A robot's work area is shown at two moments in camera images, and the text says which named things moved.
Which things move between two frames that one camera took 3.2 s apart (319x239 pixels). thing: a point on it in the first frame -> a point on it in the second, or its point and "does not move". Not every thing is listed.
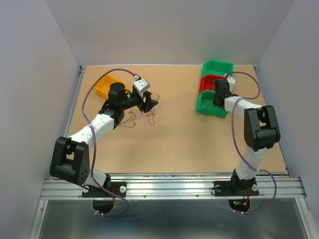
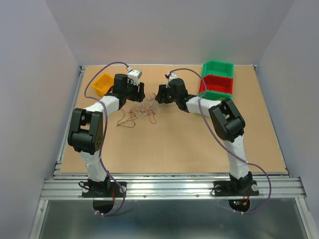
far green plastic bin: (218, 67) does not move
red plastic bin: (207, 82) does not move
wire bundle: (150, 114) does not move
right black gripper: (214, 103) -> (161, 94)
